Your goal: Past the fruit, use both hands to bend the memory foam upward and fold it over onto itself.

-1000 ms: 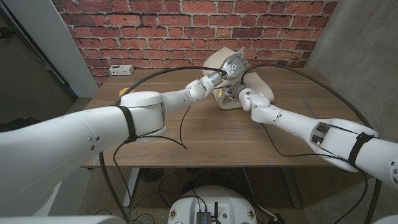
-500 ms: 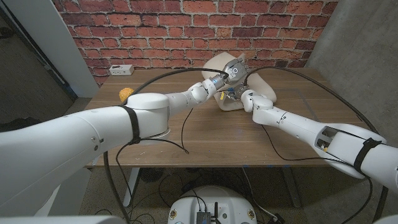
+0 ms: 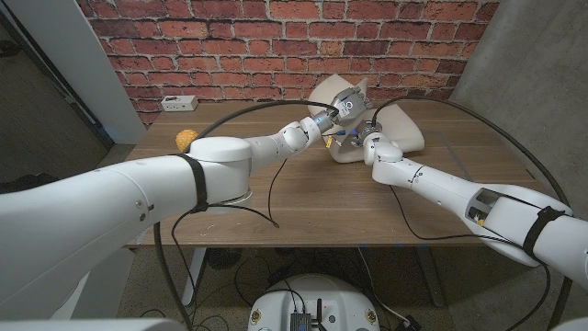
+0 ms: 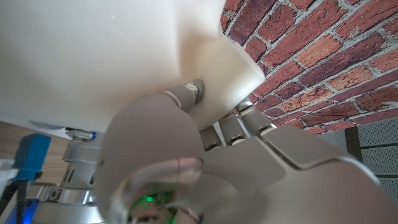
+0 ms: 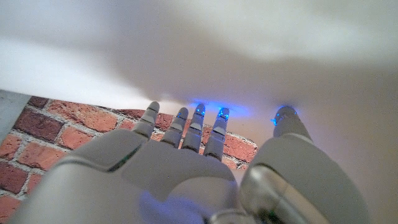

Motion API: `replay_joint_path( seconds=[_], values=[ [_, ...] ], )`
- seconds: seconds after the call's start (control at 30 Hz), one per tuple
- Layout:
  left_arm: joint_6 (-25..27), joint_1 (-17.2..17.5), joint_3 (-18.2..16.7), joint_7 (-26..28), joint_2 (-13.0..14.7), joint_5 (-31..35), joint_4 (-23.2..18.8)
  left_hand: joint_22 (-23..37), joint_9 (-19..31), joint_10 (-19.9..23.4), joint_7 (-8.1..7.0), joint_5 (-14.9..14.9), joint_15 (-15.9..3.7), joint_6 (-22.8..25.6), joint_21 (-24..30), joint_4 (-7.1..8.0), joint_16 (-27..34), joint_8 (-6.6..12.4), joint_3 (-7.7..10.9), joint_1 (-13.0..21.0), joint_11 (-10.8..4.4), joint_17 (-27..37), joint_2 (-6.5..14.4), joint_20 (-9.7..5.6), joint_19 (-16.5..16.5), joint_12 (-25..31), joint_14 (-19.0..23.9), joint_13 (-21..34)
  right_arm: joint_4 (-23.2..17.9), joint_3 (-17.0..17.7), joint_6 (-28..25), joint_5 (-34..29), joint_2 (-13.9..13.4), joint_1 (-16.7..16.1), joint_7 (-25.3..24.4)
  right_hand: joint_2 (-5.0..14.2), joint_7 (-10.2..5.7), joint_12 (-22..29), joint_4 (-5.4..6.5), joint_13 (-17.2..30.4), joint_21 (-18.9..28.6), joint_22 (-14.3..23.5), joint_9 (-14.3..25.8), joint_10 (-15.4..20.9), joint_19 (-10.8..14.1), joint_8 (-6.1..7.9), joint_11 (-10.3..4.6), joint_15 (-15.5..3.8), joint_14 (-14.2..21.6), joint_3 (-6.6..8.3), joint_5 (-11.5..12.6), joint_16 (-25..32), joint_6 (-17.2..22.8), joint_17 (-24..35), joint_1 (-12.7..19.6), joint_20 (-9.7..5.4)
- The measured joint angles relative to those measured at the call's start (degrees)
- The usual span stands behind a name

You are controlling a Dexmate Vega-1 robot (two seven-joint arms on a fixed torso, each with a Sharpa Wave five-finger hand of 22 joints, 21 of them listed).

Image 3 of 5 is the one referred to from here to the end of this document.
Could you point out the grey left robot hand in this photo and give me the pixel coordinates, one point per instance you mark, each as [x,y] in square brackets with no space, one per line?
[350,106]

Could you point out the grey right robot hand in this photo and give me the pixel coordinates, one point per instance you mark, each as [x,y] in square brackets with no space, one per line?
[367,131]

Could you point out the cream white cloth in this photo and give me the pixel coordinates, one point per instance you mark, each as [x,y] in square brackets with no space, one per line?
[399,128]

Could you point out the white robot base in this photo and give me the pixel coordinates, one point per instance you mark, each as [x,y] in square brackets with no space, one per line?
[340,299]

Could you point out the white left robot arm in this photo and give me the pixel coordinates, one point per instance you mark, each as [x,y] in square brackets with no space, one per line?
[115,207]

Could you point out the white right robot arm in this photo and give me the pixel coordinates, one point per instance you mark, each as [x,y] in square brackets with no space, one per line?
[436,184]

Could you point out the yellow toy pineapple fruit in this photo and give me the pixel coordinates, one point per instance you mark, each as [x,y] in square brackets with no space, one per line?
[185,138]

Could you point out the red brick printed backdrop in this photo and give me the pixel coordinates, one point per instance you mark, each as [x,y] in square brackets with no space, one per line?
[294,46]

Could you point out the grey table leg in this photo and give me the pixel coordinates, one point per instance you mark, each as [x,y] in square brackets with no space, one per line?
[432,280]

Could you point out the white power strip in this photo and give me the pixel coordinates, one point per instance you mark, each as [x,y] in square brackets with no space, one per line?
[179,104]

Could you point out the black antenna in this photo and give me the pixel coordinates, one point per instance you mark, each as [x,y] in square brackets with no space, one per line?
[320,312]

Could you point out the black round floor grille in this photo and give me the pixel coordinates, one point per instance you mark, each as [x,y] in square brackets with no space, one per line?
[222,258]

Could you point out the small grey computer box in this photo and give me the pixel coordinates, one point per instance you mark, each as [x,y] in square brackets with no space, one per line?
[301,322]

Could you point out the white table leg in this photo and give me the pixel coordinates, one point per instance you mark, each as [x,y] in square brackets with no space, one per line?
[195,276]

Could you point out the white pillar panel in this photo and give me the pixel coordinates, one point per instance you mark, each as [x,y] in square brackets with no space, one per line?
[59,37]

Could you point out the black bag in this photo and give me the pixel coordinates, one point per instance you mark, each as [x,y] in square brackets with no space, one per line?
[23,183]

